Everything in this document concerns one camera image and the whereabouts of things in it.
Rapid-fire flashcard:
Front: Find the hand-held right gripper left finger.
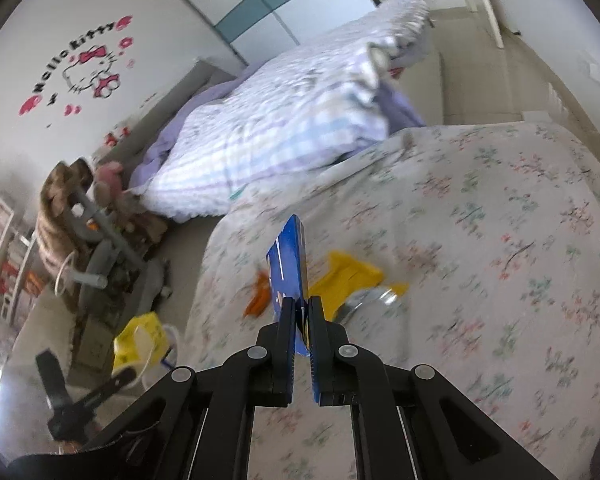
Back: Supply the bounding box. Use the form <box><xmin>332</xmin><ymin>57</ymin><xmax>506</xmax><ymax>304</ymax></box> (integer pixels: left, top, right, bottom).
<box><xmin>82</xmin><ymin>297</ymin><xmax>297</xmax><ymax>480</ymax></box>

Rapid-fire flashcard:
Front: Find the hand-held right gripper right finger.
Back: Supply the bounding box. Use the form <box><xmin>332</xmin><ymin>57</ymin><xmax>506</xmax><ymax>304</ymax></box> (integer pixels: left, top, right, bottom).
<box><xmin>307</xmin><ymin>296</ymin><xmax>556</xmax><ymax>480</ymax></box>

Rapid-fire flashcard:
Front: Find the blue snack packet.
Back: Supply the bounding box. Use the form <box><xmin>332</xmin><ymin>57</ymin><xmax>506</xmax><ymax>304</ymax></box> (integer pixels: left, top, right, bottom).
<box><xmin>265</xmin><ymin>215</ymin><xmax>313</xmax><ymax>358</ymax></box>

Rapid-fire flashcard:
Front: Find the yellow paper bag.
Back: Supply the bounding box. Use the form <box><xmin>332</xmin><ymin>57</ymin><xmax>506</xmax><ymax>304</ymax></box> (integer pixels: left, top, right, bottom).
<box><xmin>112</xmin><ymin>311</ymin><xmax>173</xmax><ymax>376</ymax></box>

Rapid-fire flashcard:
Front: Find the person's left hand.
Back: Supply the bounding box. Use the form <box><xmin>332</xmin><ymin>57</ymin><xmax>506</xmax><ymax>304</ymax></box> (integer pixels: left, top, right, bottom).
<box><xmin>55</xmin><ymin>437</ymin><xmax>88</xmax><ymax>456</ymax></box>

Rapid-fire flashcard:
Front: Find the orange wrapper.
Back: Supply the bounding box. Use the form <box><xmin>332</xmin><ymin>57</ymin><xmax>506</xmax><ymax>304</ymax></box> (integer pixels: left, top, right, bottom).
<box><xmin>243</xmin><ymin>270</ymin><xmax>273</xmax><ymax>318</ymax></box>

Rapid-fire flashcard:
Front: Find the silver foil wrapper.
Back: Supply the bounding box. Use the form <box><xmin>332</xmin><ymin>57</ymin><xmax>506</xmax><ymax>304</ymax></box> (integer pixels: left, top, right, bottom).
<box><xmin>337</xmin><ymin>287</ymin><xmax>398</xmax><ymax>323</ymax></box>

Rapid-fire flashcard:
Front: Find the cardboard box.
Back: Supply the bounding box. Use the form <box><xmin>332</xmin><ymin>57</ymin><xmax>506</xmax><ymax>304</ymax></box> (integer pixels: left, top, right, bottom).
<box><xmin>75</xmin><ymin>305</ymin><xmax>121</xmax><ymax>371</ymax></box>

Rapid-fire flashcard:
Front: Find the flat yellow packet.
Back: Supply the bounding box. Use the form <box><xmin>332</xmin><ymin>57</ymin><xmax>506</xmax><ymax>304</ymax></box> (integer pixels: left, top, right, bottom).
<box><xmin>307</xmin><ymin>251</ymin><xmax>410</xmax><ymax>311</ymax></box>

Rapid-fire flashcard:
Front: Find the white bookshelf with books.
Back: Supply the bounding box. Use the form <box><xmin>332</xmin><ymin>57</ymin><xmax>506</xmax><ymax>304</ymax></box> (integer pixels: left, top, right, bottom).
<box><xmin>0</xmin><ymin>192</ymin><xmax>46</xmax><ymax>328</ymax></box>

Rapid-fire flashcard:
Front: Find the grey exercise machine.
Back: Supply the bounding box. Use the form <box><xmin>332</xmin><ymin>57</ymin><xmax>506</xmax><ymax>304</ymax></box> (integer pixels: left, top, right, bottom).
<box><xmin>55</xmin><ymin>187</ymin><xmax>173</xmax><ymax>311</ymax></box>

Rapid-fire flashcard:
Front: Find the floral bedsheet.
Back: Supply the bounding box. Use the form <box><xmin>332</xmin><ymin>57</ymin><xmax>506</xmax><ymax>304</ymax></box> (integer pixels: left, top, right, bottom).
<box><xmin>177</xmin><ymin>121</ymin><xmax>600</xmax><ymax>480</ymax></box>

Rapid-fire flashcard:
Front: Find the brown plush coat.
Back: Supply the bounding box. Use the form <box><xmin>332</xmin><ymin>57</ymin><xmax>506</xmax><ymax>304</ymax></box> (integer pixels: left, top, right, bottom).
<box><xmin>35</xmin><ymin>158</ymin><xmax>93</xmax><ymax>281</ymax></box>

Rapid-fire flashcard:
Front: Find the pile of brown plush toys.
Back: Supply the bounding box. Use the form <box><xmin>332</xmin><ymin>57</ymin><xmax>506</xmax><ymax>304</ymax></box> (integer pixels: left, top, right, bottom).
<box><xmin>112</xmin><ymin>195</ymin><xmax>168</xmax><ymax>243</ymax></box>

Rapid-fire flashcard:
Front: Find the checked purple white quilt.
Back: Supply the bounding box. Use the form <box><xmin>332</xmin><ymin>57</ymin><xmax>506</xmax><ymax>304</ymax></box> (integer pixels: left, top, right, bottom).
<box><xmin>140</xmin><ymin>0</ymin><xmax>433</xmax><ymax>223</ymax></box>

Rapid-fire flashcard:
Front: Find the pink plush toy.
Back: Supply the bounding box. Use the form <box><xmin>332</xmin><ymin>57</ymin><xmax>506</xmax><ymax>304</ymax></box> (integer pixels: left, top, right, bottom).
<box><xmin>94</xmin><ymin>161</ymin><xmax>126</xmax><ymax>206</ymax></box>

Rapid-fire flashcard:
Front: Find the grey bed headboard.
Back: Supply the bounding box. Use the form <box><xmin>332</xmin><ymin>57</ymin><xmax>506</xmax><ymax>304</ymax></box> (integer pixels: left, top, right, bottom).
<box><xmin>105</xmin><ymin>60</ymin><xmax>236</xmax><ymax>161</ymax></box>

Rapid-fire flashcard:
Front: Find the white teal wardrobe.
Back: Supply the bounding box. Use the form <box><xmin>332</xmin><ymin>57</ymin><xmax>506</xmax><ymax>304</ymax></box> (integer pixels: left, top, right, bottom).
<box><xmin>175</xmin><ymin>0</ymin><xmax>381</xmax><ymax>68</ymax></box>

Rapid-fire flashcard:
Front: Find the pink cat wall sticker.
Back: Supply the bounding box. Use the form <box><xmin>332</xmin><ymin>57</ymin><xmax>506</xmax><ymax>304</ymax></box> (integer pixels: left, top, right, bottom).
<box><xmin>19</xmin><ymin>16</ymin><xmax>135</xmax><ymax>118</ymax></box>

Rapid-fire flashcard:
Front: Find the white door frame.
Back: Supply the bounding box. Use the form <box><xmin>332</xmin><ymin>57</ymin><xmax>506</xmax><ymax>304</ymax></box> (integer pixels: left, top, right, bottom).
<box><xmin>445</xmin><ymin>0</ymin><xmax>506</xmax><ymax>48</ymax></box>

